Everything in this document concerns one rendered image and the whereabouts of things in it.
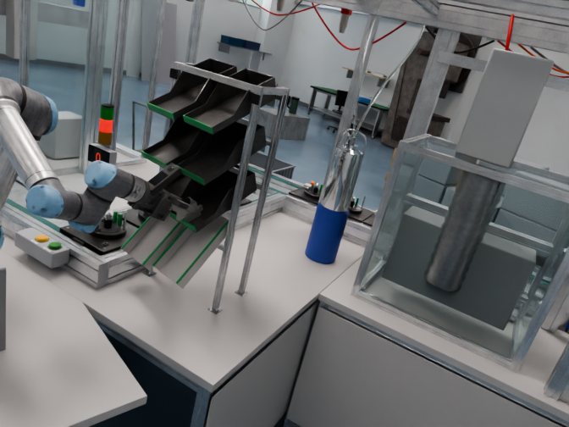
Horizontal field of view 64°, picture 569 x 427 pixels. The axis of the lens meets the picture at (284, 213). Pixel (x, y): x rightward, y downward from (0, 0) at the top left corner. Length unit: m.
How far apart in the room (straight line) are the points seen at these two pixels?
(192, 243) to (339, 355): 0.83
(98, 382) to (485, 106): 1.53
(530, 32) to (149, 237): 1.70
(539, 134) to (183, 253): 10.07
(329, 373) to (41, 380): 1.18
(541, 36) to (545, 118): 8.98
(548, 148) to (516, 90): 9.31
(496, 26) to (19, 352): 2.08
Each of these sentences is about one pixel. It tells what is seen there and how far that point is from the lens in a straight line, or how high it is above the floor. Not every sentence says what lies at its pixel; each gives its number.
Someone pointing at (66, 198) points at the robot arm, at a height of 1.34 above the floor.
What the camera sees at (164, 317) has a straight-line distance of 1.63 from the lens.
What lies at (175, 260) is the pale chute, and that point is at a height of 1.03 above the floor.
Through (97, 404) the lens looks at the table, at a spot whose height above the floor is 0.86.
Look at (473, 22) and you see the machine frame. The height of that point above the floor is 2.05.
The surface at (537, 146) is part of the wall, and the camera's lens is 11.16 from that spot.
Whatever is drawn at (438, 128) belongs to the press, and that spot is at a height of 0.73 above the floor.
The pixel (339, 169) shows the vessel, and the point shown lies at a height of 1.33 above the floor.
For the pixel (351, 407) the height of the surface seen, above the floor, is 0.42.
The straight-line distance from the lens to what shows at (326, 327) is 2.01.
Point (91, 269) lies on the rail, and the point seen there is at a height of 0.92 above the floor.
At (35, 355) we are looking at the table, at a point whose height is 0.86.
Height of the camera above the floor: 1.81
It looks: 20 degrees down
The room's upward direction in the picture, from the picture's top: 14 degrees clockwise
